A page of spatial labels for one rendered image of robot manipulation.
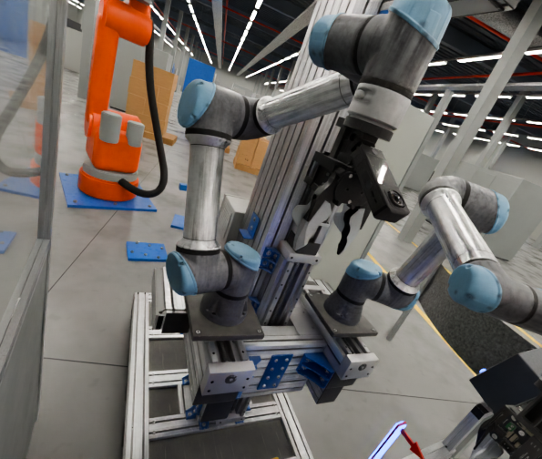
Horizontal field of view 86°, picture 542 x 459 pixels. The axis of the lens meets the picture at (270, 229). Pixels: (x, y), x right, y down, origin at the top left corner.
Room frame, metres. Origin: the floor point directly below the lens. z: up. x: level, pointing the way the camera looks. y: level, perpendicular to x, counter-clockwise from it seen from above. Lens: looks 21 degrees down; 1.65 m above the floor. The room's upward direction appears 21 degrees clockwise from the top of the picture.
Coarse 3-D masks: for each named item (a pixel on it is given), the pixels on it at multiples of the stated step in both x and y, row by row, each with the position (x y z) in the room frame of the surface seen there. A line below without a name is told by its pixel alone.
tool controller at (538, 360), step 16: (528, 352) 0.83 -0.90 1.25; (496, 368) 0.81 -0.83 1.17; (512, 368) 0.78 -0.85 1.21; (528, 368) 0.76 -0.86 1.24; (480, 384) 0.81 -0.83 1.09; (496, 384) 0.78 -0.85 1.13; (512, 384) 0.76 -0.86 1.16; (528, 384) 0.74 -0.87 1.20; (496, 400) 0.76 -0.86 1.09; (512, 400) 0.74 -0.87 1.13; (528, 400) 0.73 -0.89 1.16
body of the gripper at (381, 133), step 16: (352, 128) 0.47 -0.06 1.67; (368, 128) 0.42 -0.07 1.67; (384, 128) 0.43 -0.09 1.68; (336, 144) 0.47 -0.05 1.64; (352, 144) 0.45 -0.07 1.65; (368, 144) 0.45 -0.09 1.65; (320, 160) 0.46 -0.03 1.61; (336, 160) 0.45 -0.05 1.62; (320, 176) 0.46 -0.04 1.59; (336, 176) 0.43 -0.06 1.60; (352, 176) 0.42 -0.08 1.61; (336, 192) 0.42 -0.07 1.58; (352, 192) 0.43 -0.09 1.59; (352, 208) 0.44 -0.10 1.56
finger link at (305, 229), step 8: (296, 208) 0.46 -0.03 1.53; (304, 208) 0.44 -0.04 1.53; (320, 208) 0.41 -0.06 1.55; (328, 208) 0.42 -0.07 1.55; (296, 216) 0.44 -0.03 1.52; (320, 216) 0.42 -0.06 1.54; (328, 216) 0.42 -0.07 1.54; (296, 224) 0.43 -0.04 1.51; (304, 224) 0.41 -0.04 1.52; (312, 224) 0.41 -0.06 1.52; (296, 232) 0.42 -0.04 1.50; (304, 232) 0.41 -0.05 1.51; (312, 232) 0.42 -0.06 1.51; (296, 240) 0.41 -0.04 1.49; (304, 240) 0.41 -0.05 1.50; (296, 248) 0.42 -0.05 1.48
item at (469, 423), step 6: (480, 408) 0.74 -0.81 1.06; (468, 414) 0.75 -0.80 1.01; (486, 414) 0.74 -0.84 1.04; (462, 420) 0.75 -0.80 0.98; (468, 420) 0.74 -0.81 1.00; (474, 420) 0.73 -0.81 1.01; (480, 420) 0.74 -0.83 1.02; (456, 426) 0.75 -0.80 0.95; (462, 426) 0.74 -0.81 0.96; (468, 426) 0.73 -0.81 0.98; (474, 426) 0.73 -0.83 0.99; (456, 432) 0.74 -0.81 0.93; (462, 432) 0.73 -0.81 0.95; (468, 432) 0.73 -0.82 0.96; (450, 438) 0.74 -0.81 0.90; (456, 438) 0.73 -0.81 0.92; (462, 438) 0.73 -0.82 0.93; (444, 444) 0.74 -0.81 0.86; (450, 444) 0.73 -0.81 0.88; (456, 444) 0.73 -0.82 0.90; (450, 450) 0.73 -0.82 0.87
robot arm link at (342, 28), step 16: (336, 16) 0.51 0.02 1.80; (352, 16) 0.50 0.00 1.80; (368, 16) 0.48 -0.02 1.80; (320, 32) 0.52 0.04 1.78; (336, 32) 0.50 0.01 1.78; (352, 32) 0.48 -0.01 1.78; (320, 48) 0.52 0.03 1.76; (336, 48) 0.49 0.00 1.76; (352, 48) 0.47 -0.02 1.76; (320, 64) 0.54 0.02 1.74; (336, 64) 0.51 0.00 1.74; (352, 64) 0.48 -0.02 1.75; (352, 80) 0.56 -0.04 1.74
